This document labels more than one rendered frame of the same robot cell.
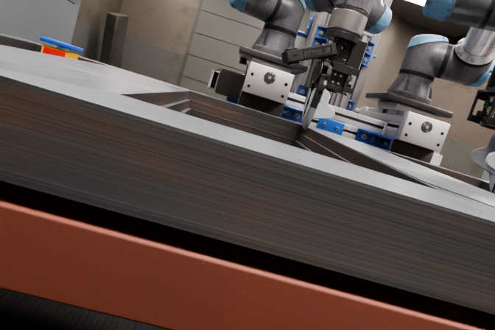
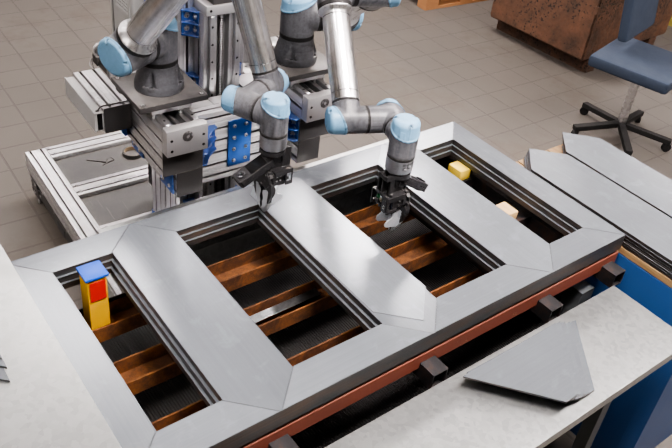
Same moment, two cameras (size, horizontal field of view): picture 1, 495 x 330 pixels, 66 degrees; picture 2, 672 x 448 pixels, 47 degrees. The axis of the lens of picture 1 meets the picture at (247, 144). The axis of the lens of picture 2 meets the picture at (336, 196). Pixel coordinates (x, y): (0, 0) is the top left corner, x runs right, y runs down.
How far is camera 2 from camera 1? 1.68 m
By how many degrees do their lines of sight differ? 43
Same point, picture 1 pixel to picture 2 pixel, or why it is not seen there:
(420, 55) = (298, 23)
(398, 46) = not seen: outside the picture
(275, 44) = (166, 84)
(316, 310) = (367, 387)
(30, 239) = (311, 417)
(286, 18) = (167, 54)
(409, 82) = (295, 51)
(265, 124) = (234, 219)
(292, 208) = (359, 377)
